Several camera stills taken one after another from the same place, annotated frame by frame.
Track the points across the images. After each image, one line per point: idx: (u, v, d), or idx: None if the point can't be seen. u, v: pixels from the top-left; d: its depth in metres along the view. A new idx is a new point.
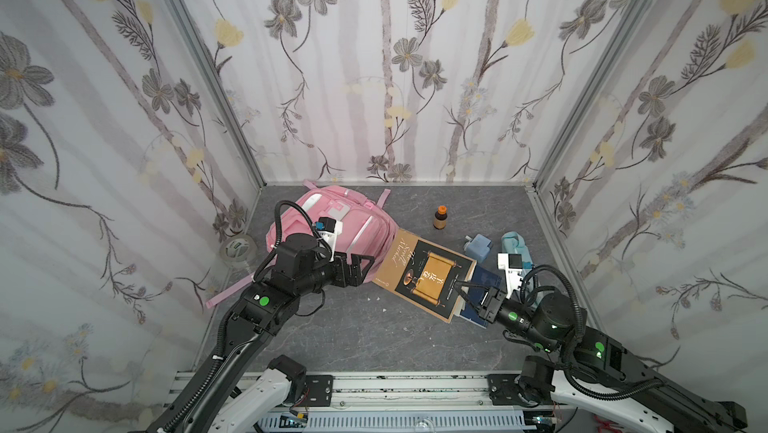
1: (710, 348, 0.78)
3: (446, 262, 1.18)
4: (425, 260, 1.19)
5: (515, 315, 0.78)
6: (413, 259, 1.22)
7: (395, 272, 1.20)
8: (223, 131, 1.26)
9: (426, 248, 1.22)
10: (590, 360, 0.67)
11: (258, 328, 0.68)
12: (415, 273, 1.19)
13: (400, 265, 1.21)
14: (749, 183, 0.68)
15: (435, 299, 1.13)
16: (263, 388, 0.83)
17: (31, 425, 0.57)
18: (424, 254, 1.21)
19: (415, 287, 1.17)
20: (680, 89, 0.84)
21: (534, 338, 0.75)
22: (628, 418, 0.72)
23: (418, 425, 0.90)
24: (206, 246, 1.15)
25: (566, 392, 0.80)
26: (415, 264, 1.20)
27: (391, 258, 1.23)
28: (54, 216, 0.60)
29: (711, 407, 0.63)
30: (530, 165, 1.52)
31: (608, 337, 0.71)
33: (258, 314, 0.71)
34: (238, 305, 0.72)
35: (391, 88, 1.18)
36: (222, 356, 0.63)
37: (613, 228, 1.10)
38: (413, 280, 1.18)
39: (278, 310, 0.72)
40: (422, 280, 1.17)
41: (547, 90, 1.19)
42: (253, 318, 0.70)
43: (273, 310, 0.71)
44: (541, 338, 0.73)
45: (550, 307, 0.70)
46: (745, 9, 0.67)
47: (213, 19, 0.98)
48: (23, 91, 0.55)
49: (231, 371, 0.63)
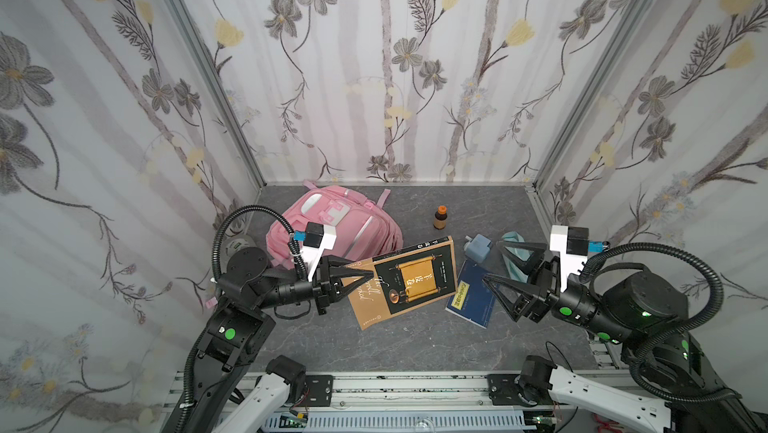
1: (714, 348, 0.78)
3: (422, 261, 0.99)
4: (399, 276, 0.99)
5: (567, 310, 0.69)
6: (387, 282, 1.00)
7: (380, 302, 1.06)
8: (223, 131, 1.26)
9: (391, 263, 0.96)
10: (669, 356, 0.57)
11: (227, 364, 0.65)
12: (398, 289, 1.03)
13: (377, 296, 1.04)
14: (749, 183, 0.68)
15: (434, 289, 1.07)
16: (261, 396, 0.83)
17: (31, 426, 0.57)
18: (394, 272, 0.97)
19: (408, 297, 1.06)
20: (680, 89, 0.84)
21: (601, 327, 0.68)
22: (627, 417, 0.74)
23: (418, 425, 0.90)
24: (206, 246, 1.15)
25: (564, 391, 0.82)
26: (392, 282, 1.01)
27: (362, 300, 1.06)
28: (55, 215, 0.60)
29: (759, 420, 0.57)
30: (530, 165, 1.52)
31: (690, 335, 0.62)
33: (227, 347, 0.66)
34: (203, 339, 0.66)
35: (391, 88, 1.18)
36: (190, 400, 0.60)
37: (613, 228, 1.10)
38: (401, 295, 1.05)
39: (248, 339, 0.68)
40: (411, 287, 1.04)
41: (547, 90, 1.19)
42: (222, 353, 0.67)
43: (240, 345, 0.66)
44: (618, 326, 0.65)
45: (644, 289, 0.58)
46: (745, 9, 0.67)
47: (213, 19, 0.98)
48: (24, 91, 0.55)
49: (208, 407, 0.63)
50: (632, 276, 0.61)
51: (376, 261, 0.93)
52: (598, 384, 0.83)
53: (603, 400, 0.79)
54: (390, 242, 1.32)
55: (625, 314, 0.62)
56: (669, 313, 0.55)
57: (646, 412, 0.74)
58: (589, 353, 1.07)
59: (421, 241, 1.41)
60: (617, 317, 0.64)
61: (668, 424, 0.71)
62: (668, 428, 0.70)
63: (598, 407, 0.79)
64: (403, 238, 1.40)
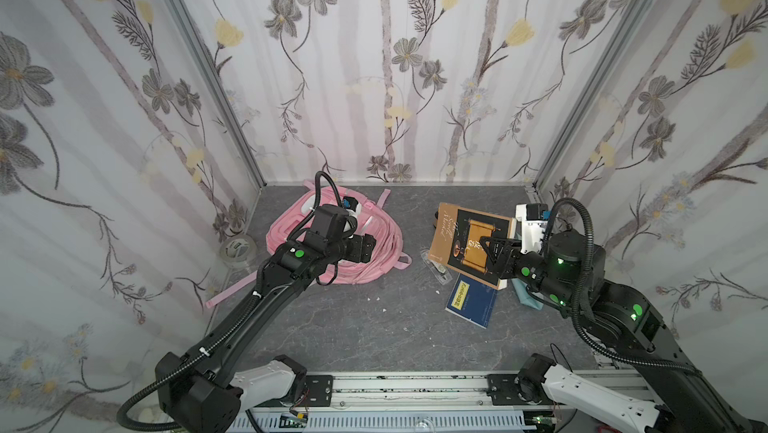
1: (715, 348, 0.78)
3: (486, 228, 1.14)
4: (467, 230, 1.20)
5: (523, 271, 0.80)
6: (458, 230, 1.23)
7: (445, 245, 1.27)
8: (223, 131, 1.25)
9: (466, 216, 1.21)
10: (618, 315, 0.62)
11: (297, 272, 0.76)
12: (461, 244, 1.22)
13: (448, 238, 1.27)
14: (749, 183, 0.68)
15: (482, 269, 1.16)
16: (274, 366, 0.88)
17: (31, 426, 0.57)
18: (464, 225, 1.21)
19: (465, 258, 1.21)
20: (679, 90, 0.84)
21: (549, 290, 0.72)
22: (613, 415, 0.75)
23: (418, 425, 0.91)
24: (206, 246, 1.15)
25: (556, 384, 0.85)
26: (460, 235, 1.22)
27: (441, 233, 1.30)
28: (55, 216, 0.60)
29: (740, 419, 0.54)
30: (530, 165, 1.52)
31: (650, 304, 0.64)
33: (293, 259, 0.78)
34: (278, 254, 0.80)
35: (391, 88, 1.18)
36: (261, 294, 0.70)
37: (613, 228, 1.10)
38: (461, 251, 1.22)
39: (308, 264, 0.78)
40: (469, 250, 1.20)
41: (547, 90, 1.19)
42: (288, 266, 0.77)
43: (308, 262, 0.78)
44: (560, 289, 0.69)
45: (559, 243, 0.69)
46: (745, 9, 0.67)
47: (213, 19, 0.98)
48: (24, 91, 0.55)
49: (271, 309, 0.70)
50: (553, 237, 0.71)
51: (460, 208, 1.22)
52: (590, 382, 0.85)
53: (594, 402, 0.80)
54: (390, 242, 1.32)
55: (559, 275, 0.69)
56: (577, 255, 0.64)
57: (631, 411, 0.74)
58: (589, 352, 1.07)
59: (421, 241, 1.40)
60: (554, 279, 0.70)
61: (652, 424, 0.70)
62: (649, 426, 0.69)
63: (589, 403, 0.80)
64: (404, 238, 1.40)
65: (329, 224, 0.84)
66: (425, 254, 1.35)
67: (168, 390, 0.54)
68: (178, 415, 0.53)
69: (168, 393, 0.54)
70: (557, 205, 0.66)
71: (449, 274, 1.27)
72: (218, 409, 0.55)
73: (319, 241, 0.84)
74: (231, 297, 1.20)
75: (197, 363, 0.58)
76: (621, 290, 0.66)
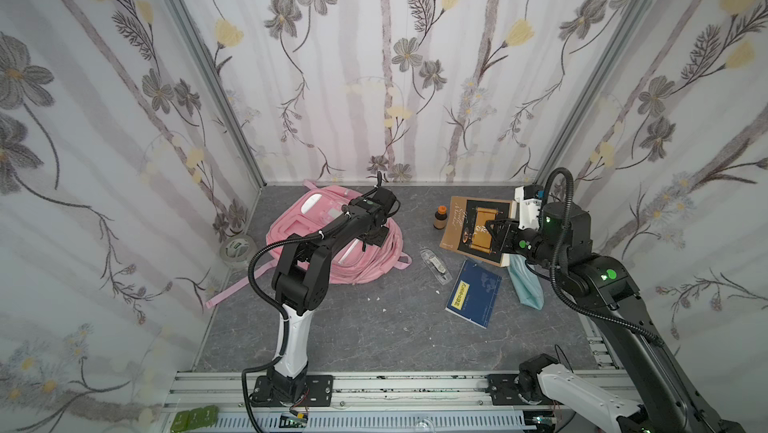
1: (715, 347, 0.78)
3: (491, 212, 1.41)
4: (475, 217, 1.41)
5: (522, 245, 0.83)
6: (467, 219, 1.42)
7: (455, 233, 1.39)
8: (223, 131, 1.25)
9: (473, 206, 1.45)
10: (589, 275, 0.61)
11: (372, 212, 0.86)
12: (469, 231, 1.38)
13: (457, 226, 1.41)
14: (750, 183, 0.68)
15: (487, 249, 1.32)
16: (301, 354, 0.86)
17: (31, 425, 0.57)
18: (473, 213, 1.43)
19: (473, 242, 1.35)
20: (680, 89, 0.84)
21: (541, 256, 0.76)
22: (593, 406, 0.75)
23: (418, 425, 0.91)
24: (206, 246, 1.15)
25: (550, 376, 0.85)
26: (469, 222, 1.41)
27: (452, 224, 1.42)
28: (55, 216, 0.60)
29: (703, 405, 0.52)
30: (530, 165, 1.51)
31: (630, 277, 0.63)
33: (367, 204, 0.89)
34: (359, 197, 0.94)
35: (391, 88, 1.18)
36: (351, 213, 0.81)
37: (613, 228, 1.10)
38: (469, 237, 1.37)
39: (374, 211, 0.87)
40: (477, 234, 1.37)
41: (547, 90, 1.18)
42: (364, 207, 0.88)
43: (375, 210, 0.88)
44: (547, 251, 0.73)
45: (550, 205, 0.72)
46: (745, 9, 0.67)
47: (213, 19, 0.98)
48: (24, 91, 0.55)
49: (357, 225, 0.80)
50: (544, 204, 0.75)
51: (467, 199, 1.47)
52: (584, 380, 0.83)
53: (577, 395, 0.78)
54: (389, 242, 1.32)
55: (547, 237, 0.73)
56: (559, 216, 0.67)
57: (612, 404, 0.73)
58: (589, 353, 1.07)
59: (421, 241, 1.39)
60: (545, 244, 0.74)
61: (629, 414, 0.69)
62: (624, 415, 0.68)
63: (581, 399, 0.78)
64: (404, 238, 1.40)
65: (388, 195, 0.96)
66: (425, 254, 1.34)
67: (286, 261, 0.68)
68: (293, 282, 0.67)
69: (287, 263, 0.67)
70: (552, 176, 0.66)
71: (449, 274, 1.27)
72: (322, 280, 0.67)
73: (385, 199, 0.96)
74: (231, 297, 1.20)
75: (314, 239, 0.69)
76: (601, 258, 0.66)
